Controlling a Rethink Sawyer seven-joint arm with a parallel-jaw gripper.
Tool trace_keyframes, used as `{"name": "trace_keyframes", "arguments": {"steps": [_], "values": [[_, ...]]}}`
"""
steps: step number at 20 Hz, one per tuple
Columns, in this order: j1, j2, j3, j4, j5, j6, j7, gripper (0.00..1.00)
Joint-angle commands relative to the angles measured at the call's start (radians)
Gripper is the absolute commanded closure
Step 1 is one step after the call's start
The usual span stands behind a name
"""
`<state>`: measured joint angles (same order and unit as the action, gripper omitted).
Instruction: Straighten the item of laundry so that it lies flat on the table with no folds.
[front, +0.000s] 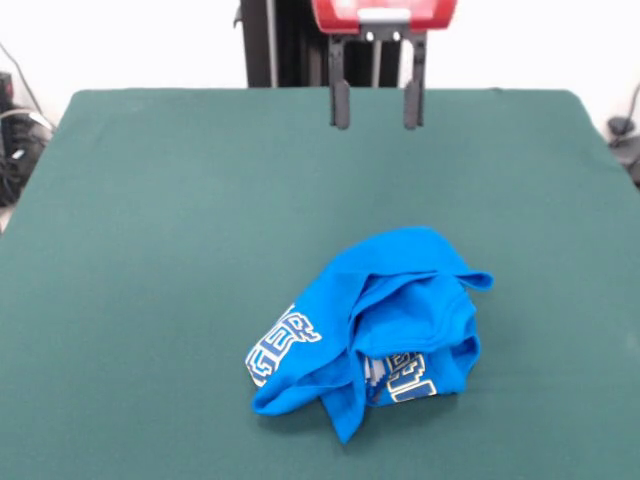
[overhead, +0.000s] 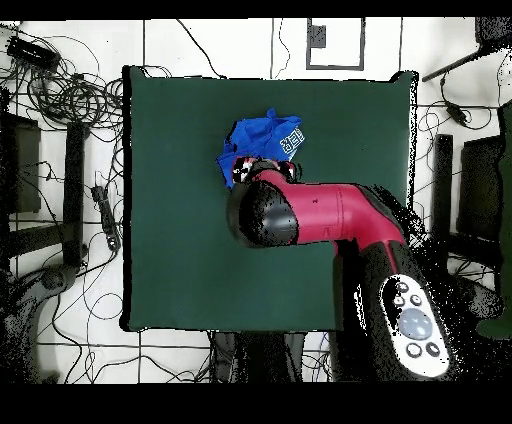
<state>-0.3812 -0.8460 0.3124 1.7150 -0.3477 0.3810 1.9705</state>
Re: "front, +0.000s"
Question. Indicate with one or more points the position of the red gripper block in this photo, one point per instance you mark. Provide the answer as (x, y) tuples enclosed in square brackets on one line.
[(385, 12)]

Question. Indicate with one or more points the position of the dark stand base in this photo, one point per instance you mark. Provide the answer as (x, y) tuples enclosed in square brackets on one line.
[(17, 150), (620, 125)]

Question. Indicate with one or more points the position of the dark green table cloth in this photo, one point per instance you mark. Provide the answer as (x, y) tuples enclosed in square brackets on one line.
[(150, 250)]

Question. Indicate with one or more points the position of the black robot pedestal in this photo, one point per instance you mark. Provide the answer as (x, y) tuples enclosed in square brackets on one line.
[(295, 50)]

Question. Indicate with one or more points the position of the blue printed t-shirt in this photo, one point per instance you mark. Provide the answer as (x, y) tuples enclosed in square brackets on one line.
[(400, 310)]

